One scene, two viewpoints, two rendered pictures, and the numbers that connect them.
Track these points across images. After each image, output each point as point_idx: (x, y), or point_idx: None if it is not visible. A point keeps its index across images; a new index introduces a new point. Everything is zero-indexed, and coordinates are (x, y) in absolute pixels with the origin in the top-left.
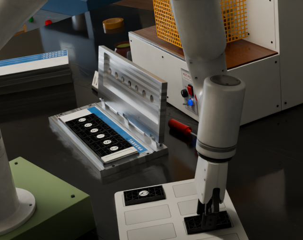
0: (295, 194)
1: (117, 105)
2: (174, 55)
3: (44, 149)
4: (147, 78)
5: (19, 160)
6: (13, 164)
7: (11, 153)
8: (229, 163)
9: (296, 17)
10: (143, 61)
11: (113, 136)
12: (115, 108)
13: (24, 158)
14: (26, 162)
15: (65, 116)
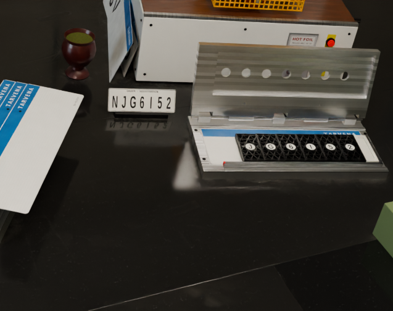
0: None
1: (259, 107)
2: (279, 20)
3: (284, 200)
4: (336, 55)
5: None
6: None
7: (273, 230)
8: None
9: None
10: (179, 45)
11: (318, 139)
12: (253, 113)
13: None
14: None
15: (214, 158)
